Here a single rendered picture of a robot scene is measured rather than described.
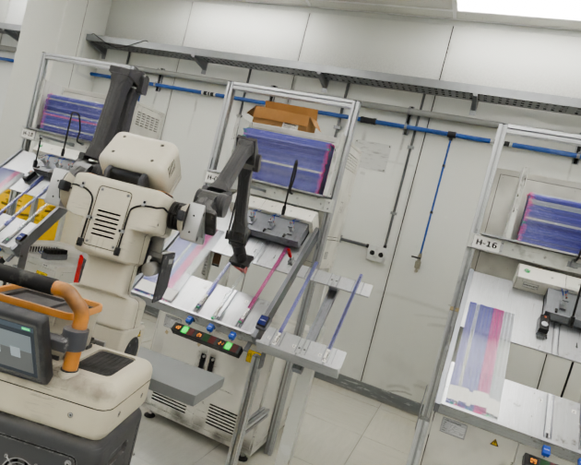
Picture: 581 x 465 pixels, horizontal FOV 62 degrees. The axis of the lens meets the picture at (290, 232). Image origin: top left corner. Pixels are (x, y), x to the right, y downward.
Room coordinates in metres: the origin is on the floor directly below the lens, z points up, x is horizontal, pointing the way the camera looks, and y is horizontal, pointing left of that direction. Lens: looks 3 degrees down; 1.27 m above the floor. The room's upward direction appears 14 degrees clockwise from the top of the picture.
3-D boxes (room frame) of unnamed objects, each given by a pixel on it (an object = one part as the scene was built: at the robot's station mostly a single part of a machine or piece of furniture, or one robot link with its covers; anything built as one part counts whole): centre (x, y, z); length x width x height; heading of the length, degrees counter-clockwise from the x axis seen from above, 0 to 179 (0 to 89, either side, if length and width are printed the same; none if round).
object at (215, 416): (2.74, 0.14, 0.31); 0.70 x 0.65 x 0.62; 70
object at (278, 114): (2.93, 0.12, 1.82); 0.68 x 0.30 x 0.20; 70
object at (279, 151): (2.61, 0.13, 1.52); 0.51 x 0.13 x 0.27; 70
